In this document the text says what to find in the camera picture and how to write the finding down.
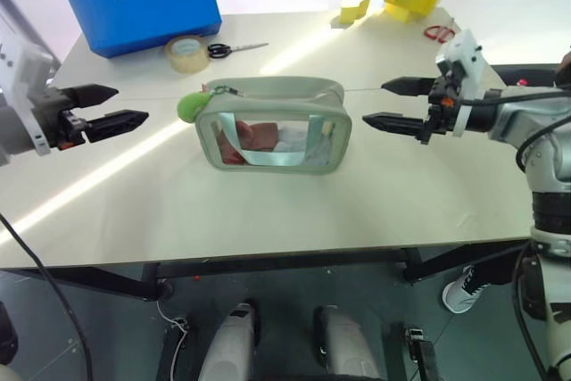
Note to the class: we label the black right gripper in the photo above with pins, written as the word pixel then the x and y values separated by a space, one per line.
pixel 442 106

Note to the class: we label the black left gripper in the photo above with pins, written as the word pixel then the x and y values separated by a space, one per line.
pixel 53 113

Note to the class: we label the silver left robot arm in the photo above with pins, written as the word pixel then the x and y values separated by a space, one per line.
pixel 13 131

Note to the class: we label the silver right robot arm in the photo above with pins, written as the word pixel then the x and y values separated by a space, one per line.
pixel 522 118

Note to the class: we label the light blue-grey cloth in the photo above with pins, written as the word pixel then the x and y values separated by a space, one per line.
pixel 292 144

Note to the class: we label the clear green toiletry bag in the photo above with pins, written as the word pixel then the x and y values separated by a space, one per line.
pixel 272 100

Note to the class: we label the dark red cloth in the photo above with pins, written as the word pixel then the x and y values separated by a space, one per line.
pixel 259 135

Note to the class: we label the green fuzzy pompom charm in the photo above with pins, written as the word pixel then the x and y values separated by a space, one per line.
pixel 191 106

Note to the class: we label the beige packing tape roll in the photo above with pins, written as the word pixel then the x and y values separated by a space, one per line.
pixel 187 62

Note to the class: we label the blue box with white logo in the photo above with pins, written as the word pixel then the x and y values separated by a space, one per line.
pixel 134 6

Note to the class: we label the small yellow box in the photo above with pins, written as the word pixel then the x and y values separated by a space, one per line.
pixel 353 8

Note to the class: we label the bystander at picture edge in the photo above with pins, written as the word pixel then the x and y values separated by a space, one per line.
pixel 564 66

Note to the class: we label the white sneaker of person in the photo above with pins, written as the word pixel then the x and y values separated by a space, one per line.
pixel 461 294

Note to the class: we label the dark rounded shape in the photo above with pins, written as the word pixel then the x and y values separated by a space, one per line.
pixel 6 332

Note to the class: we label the silver robot leg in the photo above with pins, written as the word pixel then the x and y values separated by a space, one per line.
pixel 232 345
pixel 345 345

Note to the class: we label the black floor stand foot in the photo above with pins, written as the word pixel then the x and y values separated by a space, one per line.
pixel 421 354
pixel 171 354

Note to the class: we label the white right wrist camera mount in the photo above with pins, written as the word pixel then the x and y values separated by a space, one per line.
pixel 466 53

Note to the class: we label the black table frame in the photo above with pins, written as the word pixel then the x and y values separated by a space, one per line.
pixel 276 265

